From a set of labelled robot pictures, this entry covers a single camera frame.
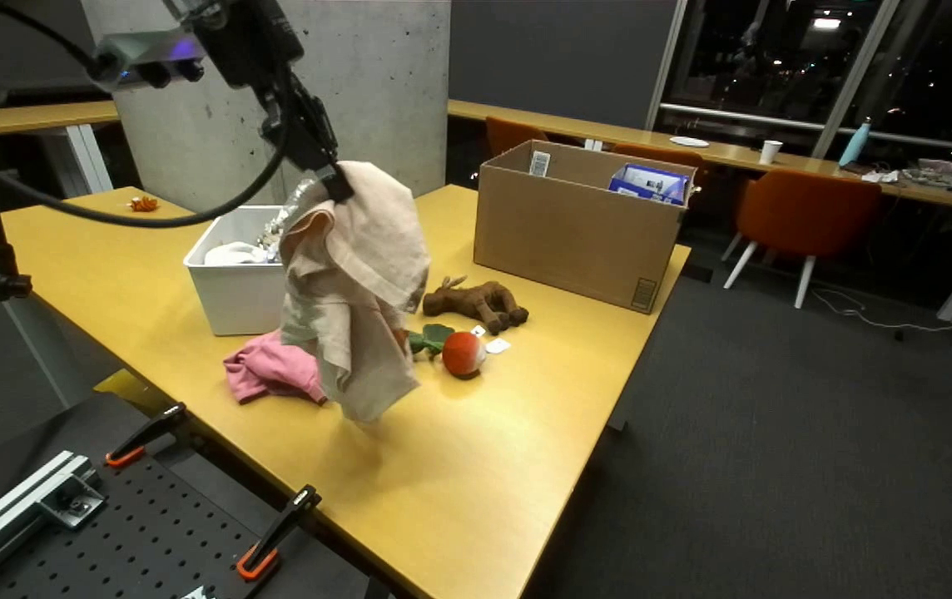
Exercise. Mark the orange chair with white legs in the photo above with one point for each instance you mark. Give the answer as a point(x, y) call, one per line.
point(811, 219)

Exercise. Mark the grey concrete pillar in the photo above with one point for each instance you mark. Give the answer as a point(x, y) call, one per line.
point(387, 87)

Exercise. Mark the aluminium rail profile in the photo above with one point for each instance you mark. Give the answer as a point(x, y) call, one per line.
point(16, 512)

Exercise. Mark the white window frame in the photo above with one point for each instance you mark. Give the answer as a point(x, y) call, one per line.
point(854, 79)

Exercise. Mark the pink cloth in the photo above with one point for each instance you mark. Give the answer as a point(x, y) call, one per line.
point(271, 367)

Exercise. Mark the small wooden side desk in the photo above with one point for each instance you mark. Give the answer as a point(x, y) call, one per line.
point(46, 114)

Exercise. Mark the small white card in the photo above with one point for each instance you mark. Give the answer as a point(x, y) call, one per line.
point(540, 164)

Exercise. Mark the red radish plush toy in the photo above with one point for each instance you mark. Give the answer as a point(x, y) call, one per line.
point(461, 355)

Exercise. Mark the pile of papers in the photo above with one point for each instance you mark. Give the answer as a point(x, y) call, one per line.
point(928, 174)

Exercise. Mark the long wooden desk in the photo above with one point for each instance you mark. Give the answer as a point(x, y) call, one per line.
point(722, 152)

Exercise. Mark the folded white towel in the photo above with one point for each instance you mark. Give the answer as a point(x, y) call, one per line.
point(235, 254)

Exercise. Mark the small orange object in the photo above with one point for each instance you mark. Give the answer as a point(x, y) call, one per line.
point(146, 204)

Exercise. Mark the blue package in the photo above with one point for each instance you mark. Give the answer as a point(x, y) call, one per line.
point(651, 184)

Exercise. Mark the brown moose plush toy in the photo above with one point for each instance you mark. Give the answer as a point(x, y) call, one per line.
point(481, 300)

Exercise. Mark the white paper cup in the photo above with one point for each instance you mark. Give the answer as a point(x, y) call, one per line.
point(770, 152)

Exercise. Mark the large cardboard box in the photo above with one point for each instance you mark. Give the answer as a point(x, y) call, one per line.
point(563, 236)

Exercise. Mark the white plastic laundry basket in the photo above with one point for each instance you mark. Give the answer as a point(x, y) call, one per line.
point(235, 296)

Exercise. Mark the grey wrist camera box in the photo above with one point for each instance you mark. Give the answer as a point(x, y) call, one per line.
point(147, 57)

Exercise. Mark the beige cloth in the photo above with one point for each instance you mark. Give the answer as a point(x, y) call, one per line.
point(360, 278)

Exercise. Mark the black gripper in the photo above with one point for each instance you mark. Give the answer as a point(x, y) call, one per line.
point(248, 37)

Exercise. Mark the black perforated mounting board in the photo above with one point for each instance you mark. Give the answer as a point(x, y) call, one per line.
point(154, 534)

